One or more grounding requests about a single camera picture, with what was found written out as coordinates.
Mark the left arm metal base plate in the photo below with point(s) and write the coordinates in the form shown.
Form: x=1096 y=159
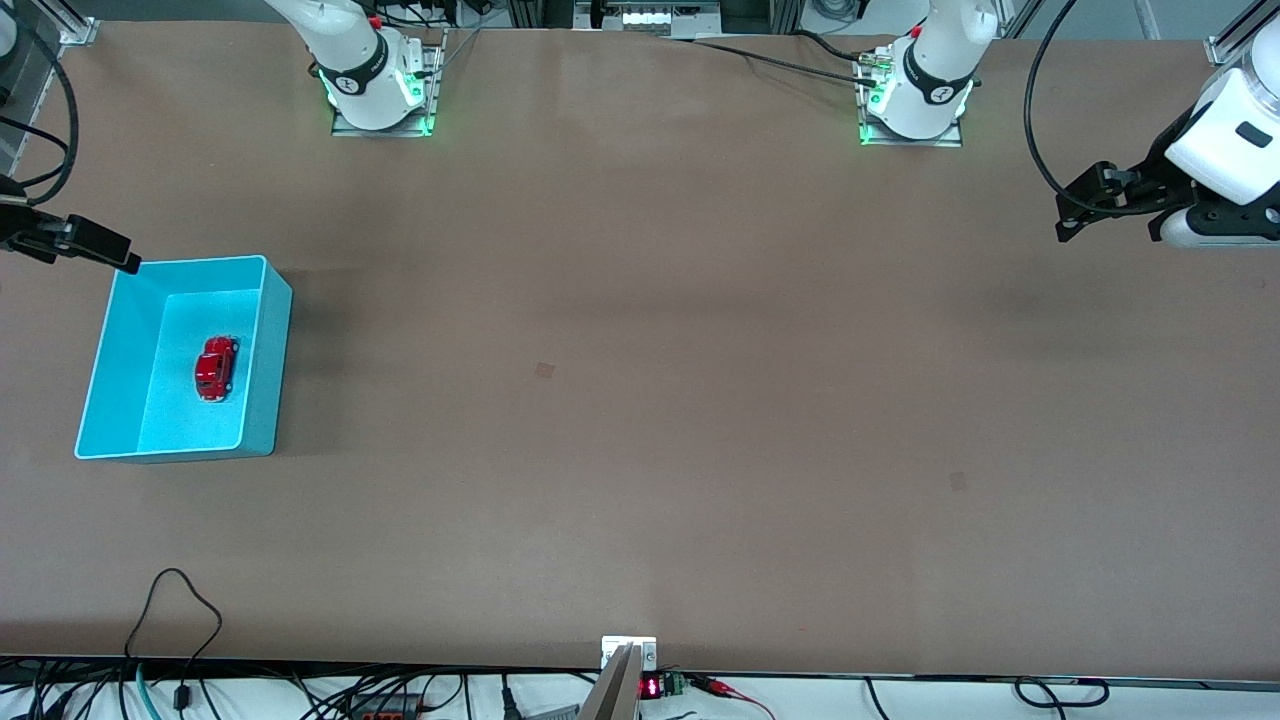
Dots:
x=915 y=142

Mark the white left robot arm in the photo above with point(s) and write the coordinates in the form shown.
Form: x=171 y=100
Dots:
x=935 y=90

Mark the black device with lights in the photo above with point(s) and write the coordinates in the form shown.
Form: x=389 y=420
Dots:
x=645 y=15

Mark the black power strip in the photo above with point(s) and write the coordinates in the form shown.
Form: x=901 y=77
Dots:
x=385 y=708

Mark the red beetle toy car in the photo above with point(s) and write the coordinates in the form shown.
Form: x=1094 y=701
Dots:
x=215 y=368

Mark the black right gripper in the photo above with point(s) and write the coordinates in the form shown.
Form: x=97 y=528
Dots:
x=22 y=230

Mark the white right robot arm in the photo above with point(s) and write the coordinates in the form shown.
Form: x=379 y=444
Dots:
x=350 y=60

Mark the blue plastic box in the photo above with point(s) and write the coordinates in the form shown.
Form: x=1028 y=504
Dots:
x=160 y=420

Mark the red LED display module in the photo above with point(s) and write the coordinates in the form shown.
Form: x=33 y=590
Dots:
x=652 y=687

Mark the aluminium frame rail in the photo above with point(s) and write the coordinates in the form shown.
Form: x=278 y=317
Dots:
x=1240 y=35
x=75 y=25

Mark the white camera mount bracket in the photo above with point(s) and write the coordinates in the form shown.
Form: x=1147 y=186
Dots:
x=612 y=645

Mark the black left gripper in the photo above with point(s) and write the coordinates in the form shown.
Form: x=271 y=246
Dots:
x=1148 y=184

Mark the grey metal bar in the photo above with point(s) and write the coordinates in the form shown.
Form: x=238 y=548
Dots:
x=612 y=695

